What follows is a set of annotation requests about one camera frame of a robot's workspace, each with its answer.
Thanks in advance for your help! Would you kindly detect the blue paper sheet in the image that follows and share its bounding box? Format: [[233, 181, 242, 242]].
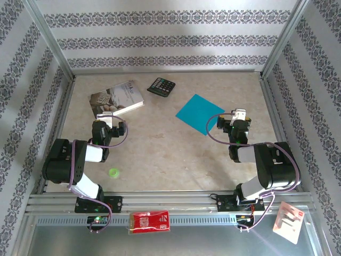
[[175, 93, 226, 137]]

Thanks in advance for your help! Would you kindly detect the grey metal sheet shelf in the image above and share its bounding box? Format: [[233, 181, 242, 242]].
[[25, 223, 324, 256]]

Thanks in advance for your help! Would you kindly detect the paperback book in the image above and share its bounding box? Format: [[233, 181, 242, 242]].
[[87, 79, 145, 120]]

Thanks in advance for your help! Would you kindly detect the black calculator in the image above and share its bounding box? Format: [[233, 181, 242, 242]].
[[147, 77, 176, 98]]

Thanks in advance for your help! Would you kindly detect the red packet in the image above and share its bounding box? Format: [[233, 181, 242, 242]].
[[128, 210, 171, 235]]

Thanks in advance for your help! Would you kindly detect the white and red tag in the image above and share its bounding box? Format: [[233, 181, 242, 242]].
[[272, 201, 305, 245]]

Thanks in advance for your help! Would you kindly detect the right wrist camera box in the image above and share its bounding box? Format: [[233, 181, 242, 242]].
[[216, 108, 247, 132]]

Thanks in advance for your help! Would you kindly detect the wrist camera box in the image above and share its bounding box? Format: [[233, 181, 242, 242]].
[[216, 108, 247, 132], [96, 113, 127, 139]]

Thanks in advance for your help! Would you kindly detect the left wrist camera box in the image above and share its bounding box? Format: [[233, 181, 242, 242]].
[[96, 113, 127, 139]]

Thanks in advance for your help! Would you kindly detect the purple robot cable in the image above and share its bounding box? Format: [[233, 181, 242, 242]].
[[68, 115, 130, 234], [206, 111, 302, 233]]

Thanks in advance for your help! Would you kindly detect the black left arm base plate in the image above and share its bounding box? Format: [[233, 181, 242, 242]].
[[74, 196, 124, 214]]

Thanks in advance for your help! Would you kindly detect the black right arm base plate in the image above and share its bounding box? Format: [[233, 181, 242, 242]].
[[216, 194, 266, 213]]

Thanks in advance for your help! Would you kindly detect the long aluminium wall rail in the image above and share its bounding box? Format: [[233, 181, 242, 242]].
[[71, 68, 263, 77]]

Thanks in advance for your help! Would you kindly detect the aluminium frame corner post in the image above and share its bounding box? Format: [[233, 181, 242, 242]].
[[22, 0, 77, 81], [261, 0, 314, 79]]

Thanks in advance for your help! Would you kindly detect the wide aluminium mounting rail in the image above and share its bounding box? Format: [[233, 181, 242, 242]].
[[25, 190, 316, 215]]

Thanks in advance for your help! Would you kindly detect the slotted metal cable duct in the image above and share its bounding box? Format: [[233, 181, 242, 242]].
[[34, 214, 307, 227]]

